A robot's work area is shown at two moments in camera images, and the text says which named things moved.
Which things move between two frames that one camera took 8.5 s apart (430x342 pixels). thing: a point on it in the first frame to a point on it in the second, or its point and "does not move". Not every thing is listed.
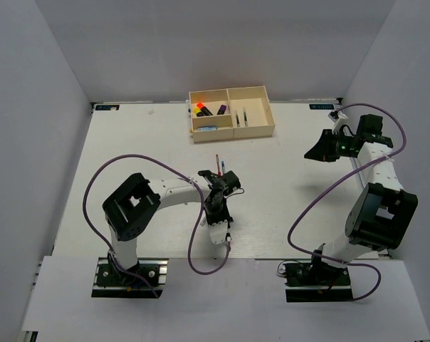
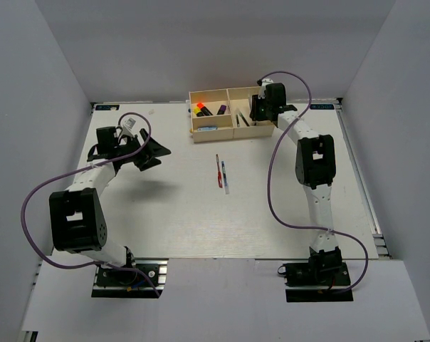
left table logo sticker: [107, 107] does not move
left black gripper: [226, 216] to [154, 149]
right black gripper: [322, 150] to [255, 113]
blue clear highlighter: [208, 127] does not move
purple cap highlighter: [222, 109] does not move
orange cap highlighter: [204, 109] does not move
